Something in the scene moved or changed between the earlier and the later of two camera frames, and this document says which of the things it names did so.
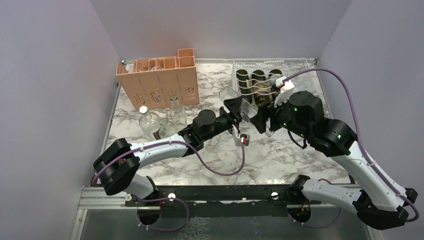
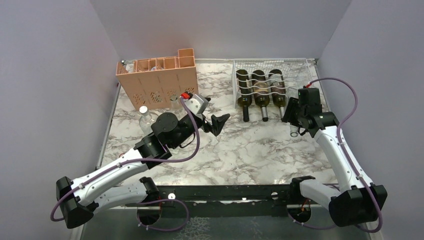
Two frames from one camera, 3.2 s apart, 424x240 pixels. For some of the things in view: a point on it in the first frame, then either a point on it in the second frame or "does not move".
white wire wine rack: (255, 79) does not move
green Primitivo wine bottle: (273, 74) does not move
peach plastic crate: (150, 82) does not move
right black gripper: (265, 111) -> (293, 104)
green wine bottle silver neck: (260, 87) does not move
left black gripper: (234, 105) -> (217, 124)
